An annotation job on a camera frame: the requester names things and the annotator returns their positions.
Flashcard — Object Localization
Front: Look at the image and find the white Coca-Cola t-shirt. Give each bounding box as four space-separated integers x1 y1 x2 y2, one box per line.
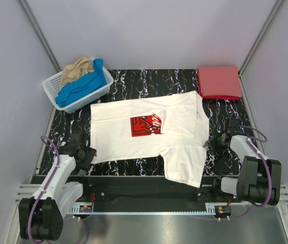
90 91 209 188

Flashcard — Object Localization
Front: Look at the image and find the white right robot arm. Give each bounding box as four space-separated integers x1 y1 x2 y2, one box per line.
205 118 282 207

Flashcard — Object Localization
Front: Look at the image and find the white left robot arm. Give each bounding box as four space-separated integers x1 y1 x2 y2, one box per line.
18 132 97 243

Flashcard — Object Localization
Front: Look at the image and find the folded pink t-shirt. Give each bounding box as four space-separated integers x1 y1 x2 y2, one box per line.
198 66 242 100

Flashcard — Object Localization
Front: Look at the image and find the blue t-shirt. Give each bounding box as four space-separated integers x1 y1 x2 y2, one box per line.
55 58 106 107

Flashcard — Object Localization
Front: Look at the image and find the white plastic basket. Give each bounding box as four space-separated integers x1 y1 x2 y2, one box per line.
42 67 114 114

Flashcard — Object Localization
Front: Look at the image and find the beige t-shirt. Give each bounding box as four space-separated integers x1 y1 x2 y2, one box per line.
59 56 94 89

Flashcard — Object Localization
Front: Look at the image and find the aluminium frame rail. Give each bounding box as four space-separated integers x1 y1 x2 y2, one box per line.
15 184 40 203

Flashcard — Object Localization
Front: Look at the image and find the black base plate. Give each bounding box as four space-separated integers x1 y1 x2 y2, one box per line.
67 175 242 213

